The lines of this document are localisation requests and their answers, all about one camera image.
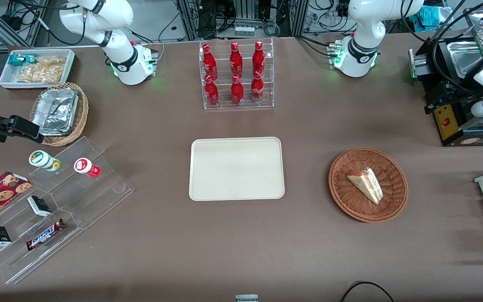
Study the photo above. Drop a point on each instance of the triangular sandwich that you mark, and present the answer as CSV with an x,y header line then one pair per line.
x,y
367,183

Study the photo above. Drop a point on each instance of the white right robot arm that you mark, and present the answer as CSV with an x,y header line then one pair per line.
x,y
118,54

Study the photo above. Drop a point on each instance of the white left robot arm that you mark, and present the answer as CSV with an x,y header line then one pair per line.
x,y
361,50

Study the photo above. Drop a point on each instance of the light tan wicker basket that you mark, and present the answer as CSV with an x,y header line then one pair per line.
x,y
83,109

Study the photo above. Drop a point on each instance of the cream rectangular plastic tray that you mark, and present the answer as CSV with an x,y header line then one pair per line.
x,y
236,168

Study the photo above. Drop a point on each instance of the brown round wicker basket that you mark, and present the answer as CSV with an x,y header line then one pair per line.
x,y
350,197

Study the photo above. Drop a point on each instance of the shiny metal tray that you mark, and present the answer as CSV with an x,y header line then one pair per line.
x,y
466,56

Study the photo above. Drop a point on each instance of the silver foil packets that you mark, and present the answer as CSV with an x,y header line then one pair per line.
x,y
55,111

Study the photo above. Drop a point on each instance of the green-lid white yogurt cup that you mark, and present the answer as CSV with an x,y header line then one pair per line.
x,y
42,159

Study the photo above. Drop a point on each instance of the white rectangular snack bin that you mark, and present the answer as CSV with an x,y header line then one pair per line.
x,y
9,77

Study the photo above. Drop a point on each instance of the clear-wrapped cracker pack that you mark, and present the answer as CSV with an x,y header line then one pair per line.
x,y
40,74
50,61

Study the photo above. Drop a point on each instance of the teal snack packet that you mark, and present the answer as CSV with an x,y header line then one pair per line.
x,y
19,59

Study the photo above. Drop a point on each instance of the red-lid white yogurt cup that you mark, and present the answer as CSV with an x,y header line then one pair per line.
x,y
84,166

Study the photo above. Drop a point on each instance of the small black box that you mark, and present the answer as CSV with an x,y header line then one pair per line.
x,y
39,205

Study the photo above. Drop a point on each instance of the clear acrylic stepped display stand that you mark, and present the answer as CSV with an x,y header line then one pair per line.
x,y
99,197

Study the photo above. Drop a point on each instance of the brown Snickers bar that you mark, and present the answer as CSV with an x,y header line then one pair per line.
x,y
44,235

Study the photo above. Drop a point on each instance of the red cola bottle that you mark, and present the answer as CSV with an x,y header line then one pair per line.
x,y
237,91
258,58
212,92
209,61
257,89
236,59

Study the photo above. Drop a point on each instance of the clear acrylic bottle rack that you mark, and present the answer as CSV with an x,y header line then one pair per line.
x,y
245,107

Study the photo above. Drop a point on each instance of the small grey device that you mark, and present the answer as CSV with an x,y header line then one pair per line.
x,y
246,298

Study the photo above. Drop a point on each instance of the black sealing machine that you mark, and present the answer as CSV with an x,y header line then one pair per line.
x,y
449,117

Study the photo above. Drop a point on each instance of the aluminium frame rack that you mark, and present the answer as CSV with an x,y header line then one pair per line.
x,y
245,16

